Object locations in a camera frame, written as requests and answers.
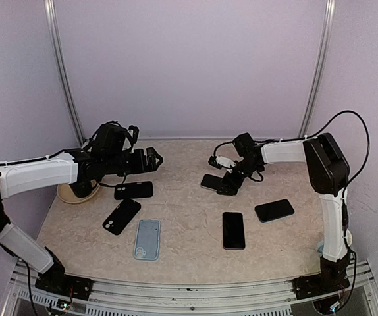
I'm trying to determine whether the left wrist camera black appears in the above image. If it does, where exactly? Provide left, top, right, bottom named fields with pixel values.
left=124, top=125, right=140, bottom=152

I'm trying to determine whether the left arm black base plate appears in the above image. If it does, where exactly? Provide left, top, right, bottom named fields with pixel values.
left=35, top=275, right=94, bottom=301

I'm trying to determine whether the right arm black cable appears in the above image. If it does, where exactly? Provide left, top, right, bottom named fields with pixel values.
left=306, top=110, right=371, bottom=297

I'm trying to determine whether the light blue phone case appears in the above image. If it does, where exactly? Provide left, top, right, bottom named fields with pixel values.
left=134, top=219, right=161, bottom=261

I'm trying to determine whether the black phone centre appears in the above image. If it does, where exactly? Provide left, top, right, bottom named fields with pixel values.
left=222, top=212, right=246, bottom=250

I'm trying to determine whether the left aluminium frame post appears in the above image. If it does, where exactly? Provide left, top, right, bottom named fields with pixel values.
left=44, top=0, right=85, bottom=145

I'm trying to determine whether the right aluminium frame post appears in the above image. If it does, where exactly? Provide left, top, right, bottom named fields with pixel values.
left=298, top=0, right=336, bottom=137

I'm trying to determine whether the white cup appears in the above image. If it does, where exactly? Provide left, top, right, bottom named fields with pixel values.
left=344, top=230, right=352, bottom=247

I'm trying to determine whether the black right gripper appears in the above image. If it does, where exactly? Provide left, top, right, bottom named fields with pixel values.
left=219, top=159, right=260, bottom=195

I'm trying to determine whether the aluminium front rail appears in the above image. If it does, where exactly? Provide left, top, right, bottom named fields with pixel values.
left=1, top=258, right=378, bottom=316

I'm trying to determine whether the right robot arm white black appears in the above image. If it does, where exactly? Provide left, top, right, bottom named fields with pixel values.
left=209, top=133, right=352, bottom=292

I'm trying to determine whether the black mug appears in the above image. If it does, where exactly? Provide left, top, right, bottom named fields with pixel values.
left=69, top=180, right=99, bottom=198

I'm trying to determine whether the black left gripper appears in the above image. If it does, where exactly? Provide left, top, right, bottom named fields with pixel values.
left=104, top=146, right=163, bottom=176

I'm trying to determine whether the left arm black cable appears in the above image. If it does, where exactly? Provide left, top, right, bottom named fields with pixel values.
left=20, top=259, right=45, bottom=316

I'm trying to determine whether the white phone black screen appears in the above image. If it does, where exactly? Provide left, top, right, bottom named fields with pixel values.
left=200, top=174, right=222, bottom=191

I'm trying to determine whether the beige saucer plate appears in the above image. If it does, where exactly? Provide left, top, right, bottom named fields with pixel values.
left=57, top=184, right=100, bottom=205

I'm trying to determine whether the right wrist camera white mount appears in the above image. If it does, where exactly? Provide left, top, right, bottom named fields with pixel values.
left=208, top=156, right=236, bottom=170

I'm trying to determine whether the aluminium frame post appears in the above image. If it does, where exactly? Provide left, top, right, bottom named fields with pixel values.
left=298, top=0, right=336, bottom=137
left=44, top=0, right=85, bottom=145

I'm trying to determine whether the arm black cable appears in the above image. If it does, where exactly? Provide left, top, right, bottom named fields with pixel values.
left=306, top=110, right=371, bottom=297
left=20, top=259, right=45, bottom=316

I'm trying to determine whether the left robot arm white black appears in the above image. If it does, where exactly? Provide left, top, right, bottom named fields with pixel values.
left=0, top=147, right=163, bottom=293

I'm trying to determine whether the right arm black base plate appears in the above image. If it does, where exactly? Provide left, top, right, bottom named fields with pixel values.
left=292, top=274, right=350, bottom=300

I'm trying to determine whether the dark blue phone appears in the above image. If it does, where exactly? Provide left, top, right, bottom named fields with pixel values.
left=254, top=199, right=295, bottom=223

